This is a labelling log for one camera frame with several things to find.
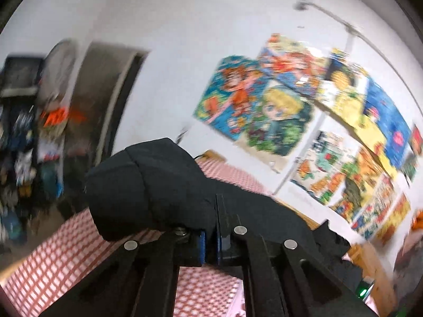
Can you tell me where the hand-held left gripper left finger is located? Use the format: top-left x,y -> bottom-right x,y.
40,226 -> 207,317

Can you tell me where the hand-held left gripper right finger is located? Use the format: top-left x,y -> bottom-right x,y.
215,194 -> 380,317

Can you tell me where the black padded jacket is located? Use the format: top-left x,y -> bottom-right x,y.
84,138 -> 351,268

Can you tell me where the red checked bed sheet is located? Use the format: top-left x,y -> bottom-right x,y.
0,158 -> 275,317

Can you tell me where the cluttered shelf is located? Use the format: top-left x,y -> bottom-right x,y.
0,97 -> 71,243

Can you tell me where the grey round object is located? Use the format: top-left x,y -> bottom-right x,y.
39,39 -> 79,106

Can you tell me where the black box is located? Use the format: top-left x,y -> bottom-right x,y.
0,55 -> 44,97

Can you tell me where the brown bear yellow wall poster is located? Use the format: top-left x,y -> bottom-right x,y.
375,193 -> 412,246

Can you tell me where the city drawing wall poster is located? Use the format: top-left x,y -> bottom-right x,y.
350,173 -> 402,238

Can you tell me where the dinosaur wall poster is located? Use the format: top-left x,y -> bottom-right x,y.
330,147 -> 394,225

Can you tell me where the fruit drink wall poster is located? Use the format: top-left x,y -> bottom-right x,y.
291,130 -> 361,205

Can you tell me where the blond child wall poster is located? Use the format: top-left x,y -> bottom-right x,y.
246,81 -> 314,156

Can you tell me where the orange-haired girl wall poster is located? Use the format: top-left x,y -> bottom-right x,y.
193,55 -> 268,141

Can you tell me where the red-haired green dress wall poster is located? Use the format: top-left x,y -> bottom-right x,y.
401,124 -> 423,185

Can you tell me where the blue sea jellyfish wall poster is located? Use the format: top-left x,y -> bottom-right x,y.
355,77 -> 413,179

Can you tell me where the orange and blue wall poster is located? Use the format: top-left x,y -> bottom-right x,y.
257,34 -> 328,98

